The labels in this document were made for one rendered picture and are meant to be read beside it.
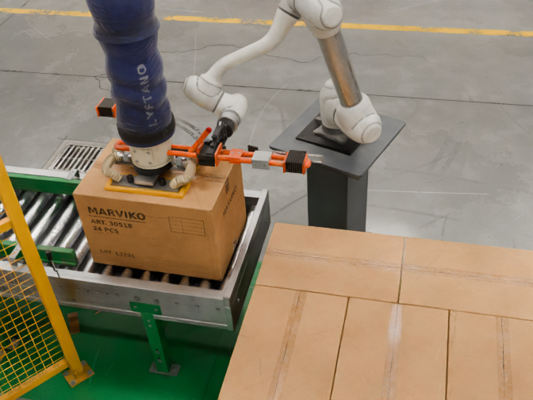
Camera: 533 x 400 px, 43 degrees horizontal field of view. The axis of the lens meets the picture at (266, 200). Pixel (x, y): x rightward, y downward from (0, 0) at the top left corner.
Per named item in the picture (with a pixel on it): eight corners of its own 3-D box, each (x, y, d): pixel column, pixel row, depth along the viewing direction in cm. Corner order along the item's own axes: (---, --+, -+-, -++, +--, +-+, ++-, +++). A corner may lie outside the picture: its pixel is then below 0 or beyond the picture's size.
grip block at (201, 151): (197, 166, 268) (194, 153, 265) (204, 151, 276) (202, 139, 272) (216, 167, 266) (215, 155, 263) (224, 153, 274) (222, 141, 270)
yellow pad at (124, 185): (104, 190, 276) (101, 180, 273) (114, 175, 283) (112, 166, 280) (182, 199, 268) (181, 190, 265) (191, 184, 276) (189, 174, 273)
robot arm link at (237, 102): (235, 133, 292) (208, 118, 291) (244, 113, 304) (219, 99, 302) (246, 116, 285) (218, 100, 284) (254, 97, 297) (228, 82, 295)
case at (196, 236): (93, 263, 301) (71, 193, 275) (128, 205, 331) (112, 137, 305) (222, 281, 288) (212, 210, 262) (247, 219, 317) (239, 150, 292)
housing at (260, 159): (251, 169, 265) (251, 159, 262) (255, 159, 270) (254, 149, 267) (269, 171, 263) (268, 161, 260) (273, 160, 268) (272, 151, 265)
